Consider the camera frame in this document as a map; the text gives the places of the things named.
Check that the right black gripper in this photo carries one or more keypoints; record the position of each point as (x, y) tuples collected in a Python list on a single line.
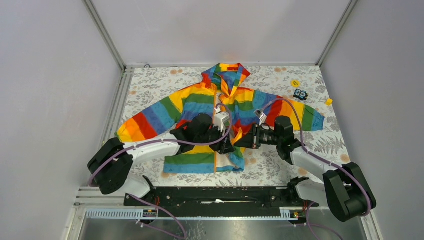
[(252, 140)]

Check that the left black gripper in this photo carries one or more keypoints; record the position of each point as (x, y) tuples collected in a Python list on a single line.
[(224, 146)]

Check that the rainbow striped hooded jacket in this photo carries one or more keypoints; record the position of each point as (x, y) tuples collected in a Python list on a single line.
[(220, 84)]

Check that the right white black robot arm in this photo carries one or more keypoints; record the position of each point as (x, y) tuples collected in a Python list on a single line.
[(342, 188)]

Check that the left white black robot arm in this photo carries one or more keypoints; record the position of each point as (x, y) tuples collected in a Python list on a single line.
[(110, 167)]

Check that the small black printed card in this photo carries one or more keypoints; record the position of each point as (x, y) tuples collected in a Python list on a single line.
[(301, 95)]

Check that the yellow round token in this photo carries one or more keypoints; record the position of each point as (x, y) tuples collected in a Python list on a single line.
[(295, 83)]

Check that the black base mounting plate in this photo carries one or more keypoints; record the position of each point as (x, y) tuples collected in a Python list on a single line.
[(232, 198)]

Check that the small yellow cube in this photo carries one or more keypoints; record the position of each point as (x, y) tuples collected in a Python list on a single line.
[(329, 102)]

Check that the floral patterned table mat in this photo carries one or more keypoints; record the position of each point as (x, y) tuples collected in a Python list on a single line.
[(143, 87)]

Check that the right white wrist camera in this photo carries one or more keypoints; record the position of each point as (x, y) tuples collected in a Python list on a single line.
[(261, 117)]

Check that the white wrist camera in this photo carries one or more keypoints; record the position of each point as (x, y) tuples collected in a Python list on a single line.
[(261, 117), (220, 118)]

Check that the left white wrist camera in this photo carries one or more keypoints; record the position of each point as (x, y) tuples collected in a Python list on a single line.
[(220, 118)]

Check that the perforated aluminium rail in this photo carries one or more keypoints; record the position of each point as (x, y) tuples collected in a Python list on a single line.
[(214, 213)]

